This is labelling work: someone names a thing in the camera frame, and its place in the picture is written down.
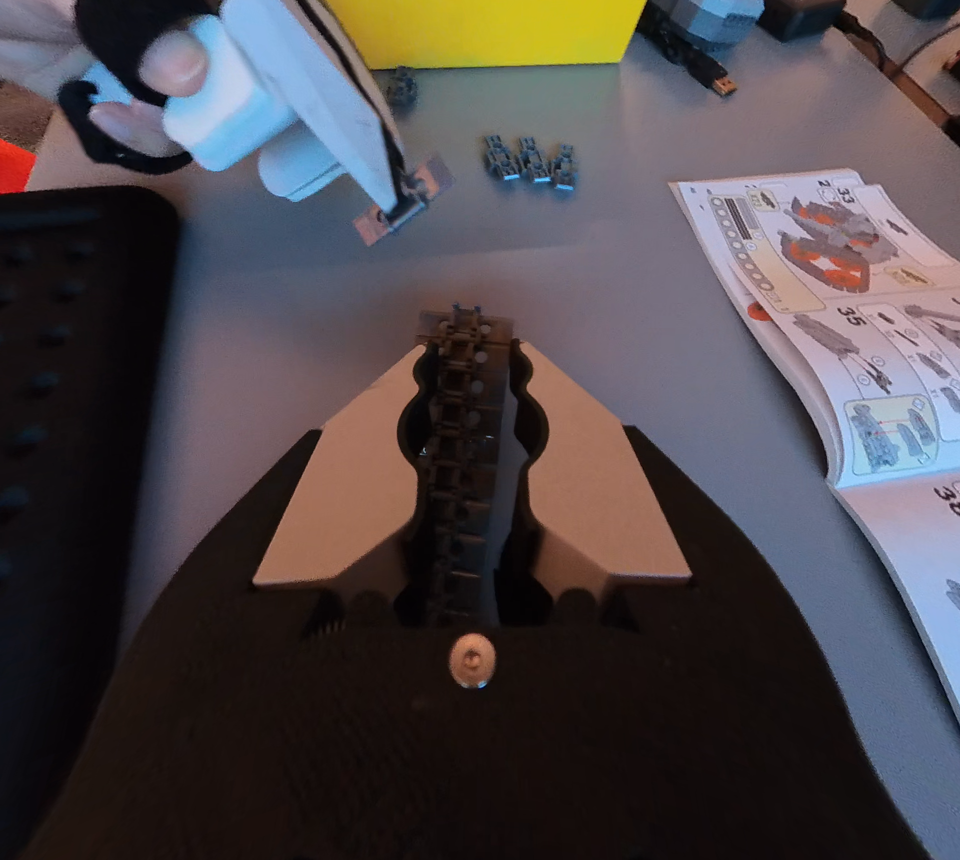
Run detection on black adapter cable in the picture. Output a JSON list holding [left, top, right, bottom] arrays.
[[838, 11, 960, 126]]

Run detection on single grey track link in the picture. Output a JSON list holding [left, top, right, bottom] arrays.
[[351, 154, 456, 248]]

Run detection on grey toy track chain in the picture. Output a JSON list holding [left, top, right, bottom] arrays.
[[408, 304, 520, 630]]

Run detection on scattered loose track links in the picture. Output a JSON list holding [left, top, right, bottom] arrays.
[[386, 65, 582, 192]]

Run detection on orange plastic object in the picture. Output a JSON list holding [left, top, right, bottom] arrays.
[[0, 139, 37, 194]]

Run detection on black perforated chair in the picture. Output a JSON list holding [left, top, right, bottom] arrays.
[[0, 185, 181, 850]]

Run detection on black usb cable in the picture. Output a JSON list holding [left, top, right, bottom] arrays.
[[675, 46, 740, 98]]

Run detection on grey desk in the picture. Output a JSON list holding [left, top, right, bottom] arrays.
[[26, 0, 960, 839]]

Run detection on white instruction booklet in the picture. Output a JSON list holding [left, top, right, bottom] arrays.
[[669, 169, 960, 725]]

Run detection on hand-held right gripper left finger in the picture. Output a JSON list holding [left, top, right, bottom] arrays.
[[251, 343, 440, 629]]

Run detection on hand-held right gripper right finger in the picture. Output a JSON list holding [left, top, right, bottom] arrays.
[[508, 340, 695, 629]]

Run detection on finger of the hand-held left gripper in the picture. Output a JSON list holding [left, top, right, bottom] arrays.
[[221, 0, 410, 220], [300, 0, 412, 182]]

